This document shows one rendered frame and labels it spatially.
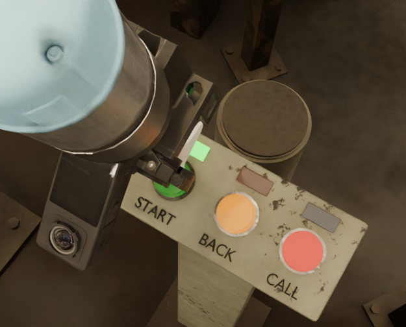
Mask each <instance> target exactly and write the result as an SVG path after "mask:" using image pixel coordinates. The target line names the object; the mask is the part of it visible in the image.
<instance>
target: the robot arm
mask: <svg viewBox="0 0 406 327"><path fill-rule="evenodd" d="M196 83H199V84H201V87H202V90H203V91H202V93H198V92H196V91H194V90H195V88H196ZM212 95H213V97H214V101H213V102H212V104H211V106H210V108H209V110H208V111H207V113H206V115H205V114H204V113H203V111H204V109H205V107H206V105H207V103H208V101H209V100H210V98H211V96H212ZM221 101H222V100H221V98H220V95H219V93H218V91H217V89H216V87H215V85H214V83H213V82H211V81H209V80H207V79H205V78H203V77H201V76H199V75H197V74H195V73H194V72H193V71H192V70H191V68H190V66H189V65H188V62H187V61H186V59H185V57H184V56H183V54H182V52H181V50H180V48H179V47H178V45H177V44H175V43H173V42H171V41H169V40H167V39H164V38H162V37H160V36H157V35H155V34H153V33H151V32H149V31H148V30H146V29H145V28H143V27H141V26H139V25H137V24H135V23H133V22H132V21H129V20H127V19H126V18H125V16H124V15H123V14H122V13H121V11H120V9H119V8H118V6H117V4H116V1H115V0H0V129H2V130H7V131H11V132H18V133H20V134H23V135H26V136H28V137H30V138H33V139H36V140H38V141H41V142H43V143H46V144H48V145H50V146H53V147H55V148H57V149H60V150H61V152H60V156H59V158H58V163H57V167H56V169H55V173H54V177H53V181H52V184H51V188H50V190H49V194H48V198H47V202H46V204H45V209H44V213H43V215H42V220H41V223H40V227H39V229H38V234H37V236H36V242H37V244H38V245H39V246H40V247H42V248H43V249H45V250H46V251H48V252H50V253H52V254H53V255H55V256H56V257H58V258H60V259H61V260H63V261H65V262H66V263H68V264H70V265H71V266H73V267H74V268H76V269H78V270H79V271H83V270H85V269H86V268H88V267H89V266H90V265H91V264H93V262H95V261H96V260H97V259H99V258H100V257H101V256H102V255H103V254H104V253H105V250H106V247H107V244H108V241H109V238H110V235H111V233H112V229H113V227H114V223H115V222H116V218H117V216H118V212H119V210H120V207H121V204H122V201H123V198H124V195H125V192H126V190H127V186H128V184H129V181H130V179H131V175H132V174H135V173H136V172H138V173H140V174H141V175H143V176H145V177H147V178H148V179H150V180H152V181H154V182H156V183H158V184H160V185H161V186H164V187H165V188H168V186H169V183H170V184H171V185H173V186H175V187H177V188H179V189H181V190H183V191H185V192H187V193H188V190H189V189H190V187H191V185H192V183H193V181H194V180H195V178H196V176H195V175H194V174H193V173H191V172H190V171H188V170H186V169H185V167H184V165H185V162H186V160H187V158H188V156H189V154H190V152H191V150H192V148H193V146H194V144H195V143H196V141H197V139H198V137H199V135H200V133H201V130H202V128H203V124H202V122H199V123H198V124H197V122H198V121H199V118H201V120H202V121H203V122H204V124H206V125H208V123H209V122H210V120H211V118H212V116H213V115H214V113H215V111H216V109H217V107H218V106H219V104H220V102H221Z"/></svg>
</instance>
